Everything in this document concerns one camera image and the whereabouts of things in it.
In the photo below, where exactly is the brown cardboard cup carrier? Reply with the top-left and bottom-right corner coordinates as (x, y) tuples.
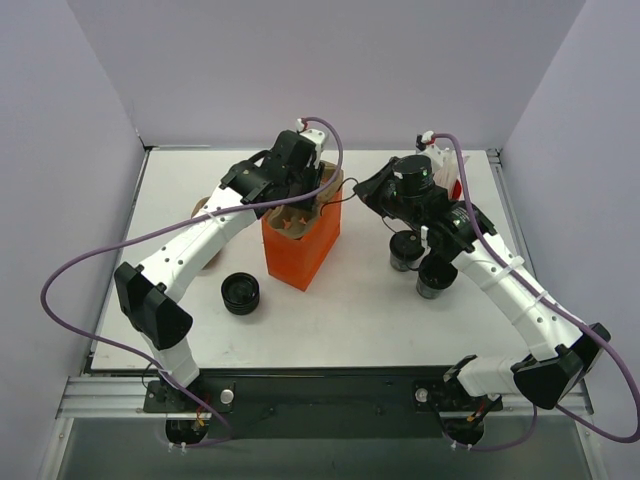
(266, 161), (344, 240)

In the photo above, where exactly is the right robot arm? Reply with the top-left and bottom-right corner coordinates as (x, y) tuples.
(354, 155), (601, 410)

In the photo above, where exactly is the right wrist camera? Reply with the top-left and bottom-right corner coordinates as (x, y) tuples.
(415, 130), (446, 165)

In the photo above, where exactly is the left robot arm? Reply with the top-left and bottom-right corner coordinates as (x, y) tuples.
(114, 129), (326, 411)

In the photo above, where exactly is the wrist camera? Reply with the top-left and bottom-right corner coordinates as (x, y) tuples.
(415, 130), (446, 165)
(295, 118), (328, 155)

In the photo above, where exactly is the black cup lid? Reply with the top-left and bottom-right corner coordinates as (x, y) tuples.
(389, 230), (425, 261)

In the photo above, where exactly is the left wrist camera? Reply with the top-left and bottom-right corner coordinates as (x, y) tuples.
(295, 118), (328, 155)

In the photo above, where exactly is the stack of black lids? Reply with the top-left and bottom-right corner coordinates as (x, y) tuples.
(221, 272), (260, 316)

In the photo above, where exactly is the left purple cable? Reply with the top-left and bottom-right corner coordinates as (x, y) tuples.
(39, 115), (344, 449)

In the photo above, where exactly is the dark coffee cup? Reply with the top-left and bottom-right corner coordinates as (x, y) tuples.
(389, 253), (421, 273)
(416, 254), (458, 299)

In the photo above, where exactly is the red cylindrical cup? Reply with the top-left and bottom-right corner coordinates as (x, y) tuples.
(449, 180), (463, 201)

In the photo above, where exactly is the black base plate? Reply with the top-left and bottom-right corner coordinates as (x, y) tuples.
(143, 366), (503, 445)

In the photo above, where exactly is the aluminium frame rail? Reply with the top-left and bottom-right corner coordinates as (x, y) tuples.
(56, 376), (593, 419)

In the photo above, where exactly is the orange paper bag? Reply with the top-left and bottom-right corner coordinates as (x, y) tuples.
(261, 173), (345, 291)

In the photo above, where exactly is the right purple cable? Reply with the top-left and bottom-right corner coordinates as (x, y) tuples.
(424, 132), (640, 451)

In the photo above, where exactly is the purple cable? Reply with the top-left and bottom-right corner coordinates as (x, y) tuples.
(39, 115), (344, 449)
(424, 132), (640, 451)

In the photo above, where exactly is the white wrapped straws bundle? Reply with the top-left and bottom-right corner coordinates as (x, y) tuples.
(434, 148), (459, 198)

